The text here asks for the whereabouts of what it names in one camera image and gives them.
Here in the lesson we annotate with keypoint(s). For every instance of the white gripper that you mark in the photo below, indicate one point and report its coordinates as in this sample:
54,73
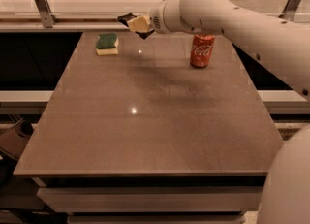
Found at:
157,19

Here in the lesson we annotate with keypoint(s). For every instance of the black rxbar chocolate bar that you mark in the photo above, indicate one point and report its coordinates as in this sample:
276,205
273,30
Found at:
125,18

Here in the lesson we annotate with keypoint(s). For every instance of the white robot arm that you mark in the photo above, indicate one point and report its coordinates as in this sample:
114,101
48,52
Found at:
283,48

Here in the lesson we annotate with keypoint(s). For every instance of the green and yellow sponge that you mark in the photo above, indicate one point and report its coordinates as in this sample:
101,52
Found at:
107,44

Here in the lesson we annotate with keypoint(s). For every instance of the red coca-cola can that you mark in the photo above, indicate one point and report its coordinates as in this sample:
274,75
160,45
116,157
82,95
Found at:
201,50

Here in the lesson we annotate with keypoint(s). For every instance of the dark chair at left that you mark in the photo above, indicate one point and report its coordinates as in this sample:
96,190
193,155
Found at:
12,144

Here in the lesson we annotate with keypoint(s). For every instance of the grey upper drawer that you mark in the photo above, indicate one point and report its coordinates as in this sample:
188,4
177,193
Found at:
151,199

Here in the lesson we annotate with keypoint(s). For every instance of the grey drawer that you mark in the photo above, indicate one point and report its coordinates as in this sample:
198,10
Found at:
151,199
152,219

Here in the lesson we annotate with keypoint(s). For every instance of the grey lower drawer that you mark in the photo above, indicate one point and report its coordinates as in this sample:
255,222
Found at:
152,219

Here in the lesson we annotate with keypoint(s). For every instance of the left metal railing bracket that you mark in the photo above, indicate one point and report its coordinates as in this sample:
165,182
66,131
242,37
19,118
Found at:
47,18

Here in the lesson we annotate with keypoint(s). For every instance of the right metal railing bracket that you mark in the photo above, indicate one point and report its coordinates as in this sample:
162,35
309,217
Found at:
289,10

